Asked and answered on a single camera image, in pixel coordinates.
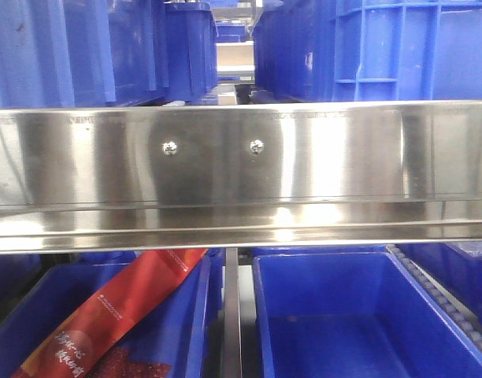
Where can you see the blue lower middle bin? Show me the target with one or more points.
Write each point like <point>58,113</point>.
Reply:
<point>354,315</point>

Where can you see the blue bin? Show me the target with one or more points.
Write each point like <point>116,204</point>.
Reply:
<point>105,53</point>
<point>354,315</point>
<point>457,266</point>
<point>168,342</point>

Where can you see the light blue upper crate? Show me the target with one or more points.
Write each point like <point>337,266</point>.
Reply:
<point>342,51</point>

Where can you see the blue lower left bin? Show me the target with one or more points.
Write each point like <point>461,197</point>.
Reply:
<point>168,342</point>

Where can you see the red printed package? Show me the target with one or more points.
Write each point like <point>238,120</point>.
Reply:
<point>80,341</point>

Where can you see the blue lower right bin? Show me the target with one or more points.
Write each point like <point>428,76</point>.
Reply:
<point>457,266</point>

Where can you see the blue upper left bin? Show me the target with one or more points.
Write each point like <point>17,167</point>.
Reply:
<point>105,53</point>

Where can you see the white roller track strip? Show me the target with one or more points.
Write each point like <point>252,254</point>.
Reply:
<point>457,314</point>

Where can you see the rail screw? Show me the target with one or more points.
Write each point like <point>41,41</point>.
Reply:
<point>256,146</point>
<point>169,148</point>

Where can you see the steel lane divider rail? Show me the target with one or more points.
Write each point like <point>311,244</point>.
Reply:
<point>231,352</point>

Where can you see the stainless steel shelf front rail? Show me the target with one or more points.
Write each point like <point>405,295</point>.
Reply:
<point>330,173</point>

